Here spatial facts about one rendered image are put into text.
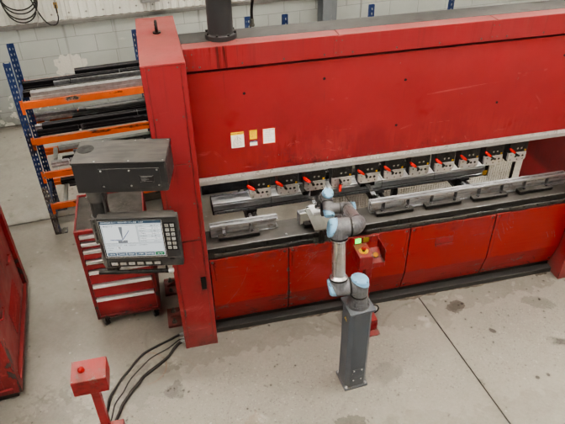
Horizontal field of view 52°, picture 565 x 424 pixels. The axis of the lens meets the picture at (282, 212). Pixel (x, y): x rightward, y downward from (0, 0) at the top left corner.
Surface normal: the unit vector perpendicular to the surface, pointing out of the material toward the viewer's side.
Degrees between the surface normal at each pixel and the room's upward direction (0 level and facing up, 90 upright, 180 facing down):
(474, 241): 90
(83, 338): 0
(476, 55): 90
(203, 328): 90
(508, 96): 90
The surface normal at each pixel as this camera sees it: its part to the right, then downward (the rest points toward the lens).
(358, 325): 0.30, 0.56
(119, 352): -0.01, -0.81
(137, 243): 0.04, 0.59
